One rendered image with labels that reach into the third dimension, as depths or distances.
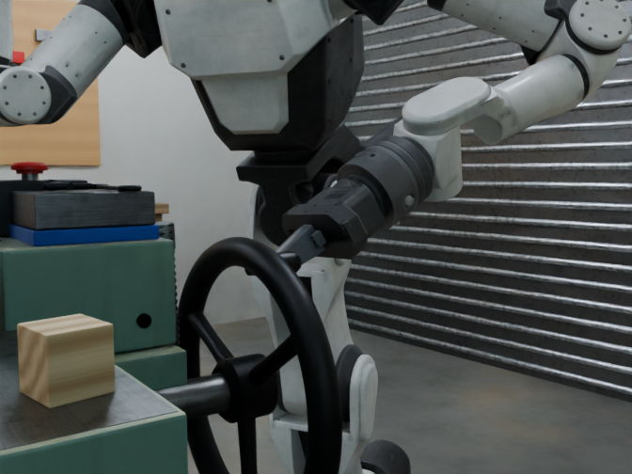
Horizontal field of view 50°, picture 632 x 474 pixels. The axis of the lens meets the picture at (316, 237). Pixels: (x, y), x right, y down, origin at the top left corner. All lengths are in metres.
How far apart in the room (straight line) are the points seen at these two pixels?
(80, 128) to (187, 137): 0.69
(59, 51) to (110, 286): 0.58
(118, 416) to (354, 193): 0.42
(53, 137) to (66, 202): 3.45
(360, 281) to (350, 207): 3.57
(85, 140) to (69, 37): 2.99
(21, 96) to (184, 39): 0.24
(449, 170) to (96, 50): 0.57
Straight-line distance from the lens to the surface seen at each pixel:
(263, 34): 0.96
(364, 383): 1.25
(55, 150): 4.01
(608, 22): 0.94
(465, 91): 0.81
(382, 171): 0.73
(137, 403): 0.36
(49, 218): 0.55
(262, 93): 1.00
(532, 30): 0.95
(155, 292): 0.57
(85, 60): 1.09
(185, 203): 4.36
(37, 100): 1.02
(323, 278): 1.13
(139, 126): 4.23
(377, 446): 1.71
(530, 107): 0.87
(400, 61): 4.05
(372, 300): 4.21
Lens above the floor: 1.02
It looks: 6 degrees down
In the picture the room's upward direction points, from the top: straight up
